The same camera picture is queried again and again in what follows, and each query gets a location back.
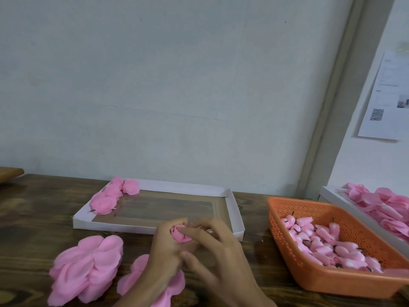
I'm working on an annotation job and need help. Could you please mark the person's right hand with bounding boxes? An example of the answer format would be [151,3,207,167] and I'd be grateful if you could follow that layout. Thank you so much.
[176,218,258,307]

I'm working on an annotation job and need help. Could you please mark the person's left hand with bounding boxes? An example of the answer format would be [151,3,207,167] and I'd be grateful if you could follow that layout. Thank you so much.
[144,218,198,282]

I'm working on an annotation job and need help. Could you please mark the pink petal flower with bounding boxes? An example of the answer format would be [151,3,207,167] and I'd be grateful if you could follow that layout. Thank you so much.
[169,223,193,244]

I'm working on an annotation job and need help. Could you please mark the stack of pink petals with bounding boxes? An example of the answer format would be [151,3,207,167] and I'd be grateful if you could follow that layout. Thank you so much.
[116,254,187,307]
[47,235,125,307]

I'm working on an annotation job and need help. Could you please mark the white shallow tray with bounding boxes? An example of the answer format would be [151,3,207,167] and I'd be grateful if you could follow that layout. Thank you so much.
[73,178,246,241]

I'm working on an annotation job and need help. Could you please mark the group of finished pink roses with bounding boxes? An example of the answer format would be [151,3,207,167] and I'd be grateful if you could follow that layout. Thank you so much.
[89,177,141,215]

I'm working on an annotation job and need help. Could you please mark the pink rose buds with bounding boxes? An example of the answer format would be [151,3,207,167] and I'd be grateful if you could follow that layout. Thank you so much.
[281,214,409,278]

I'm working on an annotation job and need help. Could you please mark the pile of pink petals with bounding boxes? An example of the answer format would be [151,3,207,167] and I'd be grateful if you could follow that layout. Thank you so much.
[339,182,409,240]

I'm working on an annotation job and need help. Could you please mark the person's right forearm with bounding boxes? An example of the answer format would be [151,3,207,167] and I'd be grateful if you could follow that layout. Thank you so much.
[252,287,279,307]

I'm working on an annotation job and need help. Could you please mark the orange plastic basket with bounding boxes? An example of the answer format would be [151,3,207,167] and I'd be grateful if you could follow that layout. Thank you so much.
[266,196,409,300]

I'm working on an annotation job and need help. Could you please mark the white paper notice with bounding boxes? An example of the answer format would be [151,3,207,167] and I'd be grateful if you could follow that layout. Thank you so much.
[358,51,409,141]

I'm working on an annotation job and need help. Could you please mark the grey door frame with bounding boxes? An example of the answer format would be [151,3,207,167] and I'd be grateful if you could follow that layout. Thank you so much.
[297,0,397,200]

